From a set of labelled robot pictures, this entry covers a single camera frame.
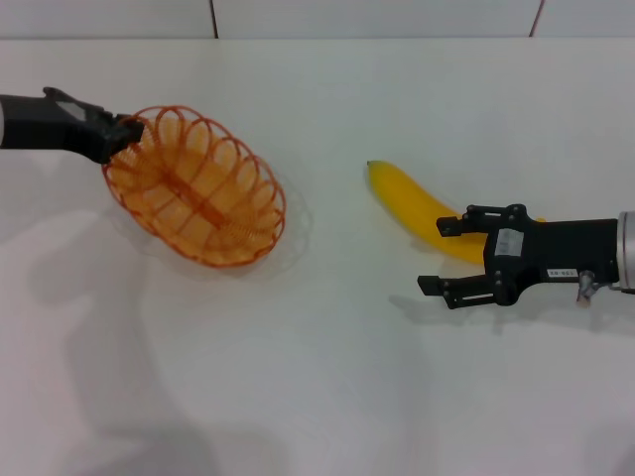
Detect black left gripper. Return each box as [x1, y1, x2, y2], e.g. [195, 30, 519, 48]
[0, 87, 147, 166]

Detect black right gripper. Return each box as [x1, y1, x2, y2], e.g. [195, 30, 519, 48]
[417, 203, 622, 311]

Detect yellow banana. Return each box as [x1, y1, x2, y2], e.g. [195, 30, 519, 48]
[366, 159, 548, 265]

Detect orange woven plastic basket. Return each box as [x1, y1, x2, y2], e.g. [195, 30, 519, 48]
[101, 103, 288, 269]

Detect silver right wrist connector plug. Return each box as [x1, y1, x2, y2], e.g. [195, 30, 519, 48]
[574, 269, 597, 305]

